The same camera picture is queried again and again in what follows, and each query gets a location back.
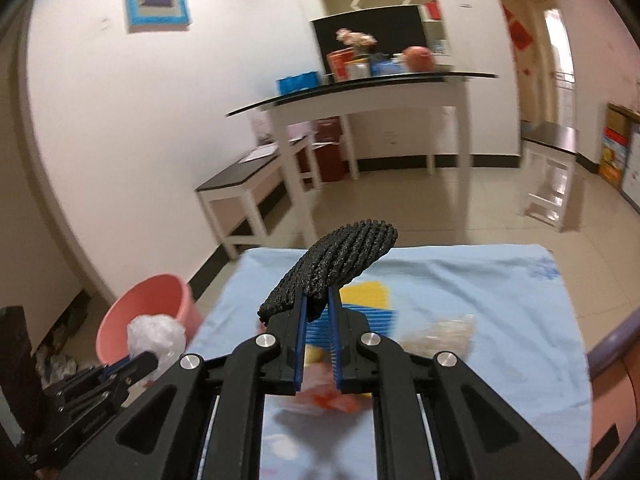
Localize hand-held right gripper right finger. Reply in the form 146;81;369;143
327;285;583;480

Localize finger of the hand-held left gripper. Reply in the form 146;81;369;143
116;372;154;402
101;351;160;387

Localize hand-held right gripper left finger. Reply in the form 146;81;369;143
57;294;308;480

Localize white plastic bag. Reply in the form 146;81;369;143
127;313;187;378

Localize blue foam fruit net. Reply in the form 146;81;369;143
305;299;397;367

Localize yellow foam fruit net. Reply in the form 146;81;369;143
340;281;392;307

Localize pink plastic bucket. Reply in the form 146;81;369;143
96;274;204;367

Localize black foam fruit net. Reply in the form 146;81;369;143
257;219;398;322

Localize orange snack wrapper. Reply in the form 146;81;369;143
280;360;373;416

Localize clear crumpled plastic bag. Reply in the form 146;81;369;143
399;313;477;362

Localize light blue printed bedsheet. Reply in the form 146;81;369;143
187;244;594;480

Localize white bench with dark top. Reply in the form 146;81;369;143
195;135;322;261

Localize white paper sheet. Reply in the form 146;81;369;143
239;143;279;164

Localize dark red box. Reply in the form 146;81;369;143
295;116;347;184

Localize white table with black top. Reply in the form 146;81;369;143
225;72;499;257

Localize blue box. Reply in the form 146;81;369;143
277;72;321;96

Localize red round tin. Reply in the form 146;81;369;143
327;49;357;82

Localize white stool with dark top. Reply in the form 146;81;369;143
520;121;579;234

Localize orange round fruit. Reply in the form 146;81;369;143
402;45;437;74

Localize pink flower bouquet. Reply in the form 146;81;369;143
335;28;378;57

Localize black board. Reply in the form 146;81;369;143
310;5;432;80

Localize colourful cardboard box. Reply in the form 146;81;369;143
597;102;635;192

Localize white cartoon drawing board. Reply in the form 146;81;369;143
621;125;640;203

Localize pink rounded bed frame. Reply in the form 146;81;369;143
586;309;640;480

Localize red wall decorations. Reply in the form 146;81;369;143
494;0;535;52

